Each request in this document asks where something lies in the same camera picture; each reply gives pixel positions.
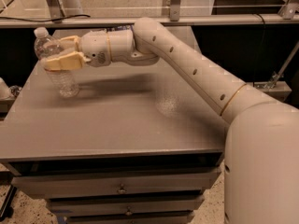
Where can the grey drawer cabinet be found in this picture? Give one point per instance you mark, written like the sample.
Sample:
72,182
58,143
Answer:
124,119

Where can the bottom grey drawer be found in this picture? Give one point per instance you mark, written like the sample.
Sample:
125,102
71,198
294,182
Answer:
181,217

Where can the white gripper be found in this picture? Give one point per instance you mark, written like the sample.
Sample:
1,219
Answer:
94,48

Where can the white object at left edge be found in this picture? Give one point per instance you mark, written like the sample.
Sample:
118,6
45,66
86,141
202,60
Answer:
4,90

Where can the top grey drawer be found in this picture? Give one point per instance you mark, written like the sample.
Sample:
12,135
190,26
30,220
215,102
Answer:
115,183

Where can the clear plastic water bottle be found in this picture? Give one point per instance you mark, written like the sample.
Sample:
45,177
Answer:
50,53

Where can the grey drawer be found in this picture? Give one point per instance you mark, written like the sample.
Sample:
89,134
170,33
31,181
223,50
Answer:
181,217
115,183
126,205

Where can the middle grey drawer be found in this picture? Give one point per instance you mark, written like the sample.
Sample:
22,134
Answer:
126,205

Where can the metal frame rail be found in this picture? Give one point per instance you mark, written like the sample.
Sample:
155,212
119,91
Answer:
81,22

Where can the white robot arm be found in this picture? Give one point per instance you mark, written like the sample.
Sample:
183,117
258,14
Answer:
262,143

